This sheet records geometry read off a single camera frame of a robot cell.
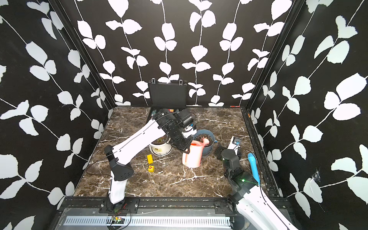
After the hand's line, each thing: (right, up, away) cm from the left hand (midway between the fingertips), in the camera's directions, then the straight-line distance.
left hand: (189, 150), depth 68 cm
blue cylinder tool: (+40, -13, +17) cm, 45 cm away
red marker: (+41, +27, +56) cm, 74 cm away
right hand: (+19, +3, +9) cm, 21 cm away
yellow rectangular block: (-25, -10, +22) cm, 35 cm away
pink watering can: (+2, -5, +2) cm, 6 cm away
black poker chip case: (-15, +35, +46) cm, 59 cm away
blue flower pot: (+7, +4, +25) cm, 26 cm away
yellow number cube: (-23, -15, +16) cm, 32 cm away
